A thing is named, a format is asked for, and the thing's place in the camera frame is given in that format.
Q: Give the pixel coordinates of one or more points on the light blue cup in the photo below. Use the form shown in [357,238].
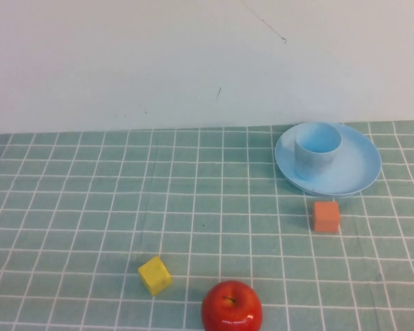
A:
[314,162]

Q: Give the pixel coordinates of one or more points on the light blue plate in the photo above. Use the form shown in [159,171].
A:
[359,162]

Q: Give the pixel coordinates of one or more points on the green checked tablecloth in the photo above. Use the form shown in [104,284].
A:
[193,207]

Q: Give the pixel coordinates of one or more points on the yellow cube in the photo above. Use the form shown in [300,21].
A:
[154,276]

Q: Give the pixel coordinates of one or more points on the orange cube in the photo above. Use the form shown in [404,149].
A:
[326,217]

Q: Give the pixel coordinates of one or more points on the red apple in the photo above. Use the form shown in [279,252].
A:
[231,310]

